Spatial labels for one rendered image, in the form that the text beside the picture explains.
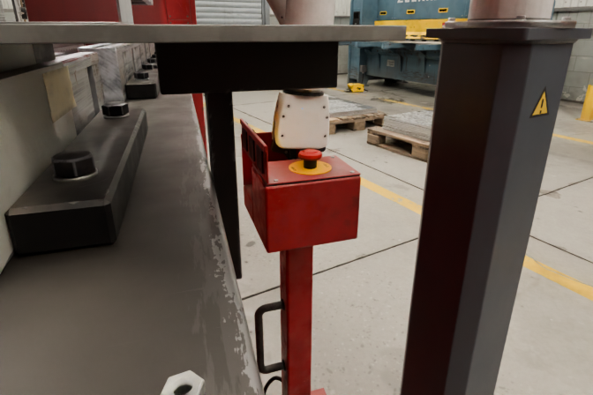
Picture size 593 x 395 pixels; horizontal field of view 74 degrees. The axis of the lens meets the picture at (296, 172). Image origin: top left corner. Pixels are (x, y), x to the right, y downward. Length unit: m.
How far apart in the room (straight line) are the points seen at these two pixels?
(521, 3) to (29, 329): 0.68
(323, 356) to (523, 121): 0.99
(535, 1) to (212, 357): 0.66
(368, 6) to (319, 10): 7.03
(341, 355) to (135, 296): 1.24
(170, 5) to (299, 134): 1.86
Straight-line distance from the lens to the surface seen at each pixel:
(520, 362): 1.57
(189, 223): 0.28
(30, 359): 0.20
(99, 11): 2.52
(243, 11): 8.41
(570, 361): 1.65
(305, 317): 0.84
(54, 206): 0.26
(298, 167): 0.66
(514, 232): 0.80
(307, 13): 0.69
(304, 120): 0.71
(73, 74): 0.46
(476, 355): 0.91
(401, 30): 0.29
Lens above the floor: 1.00
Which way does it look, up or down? 20 degrees down
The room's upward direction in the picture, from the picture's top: straight up
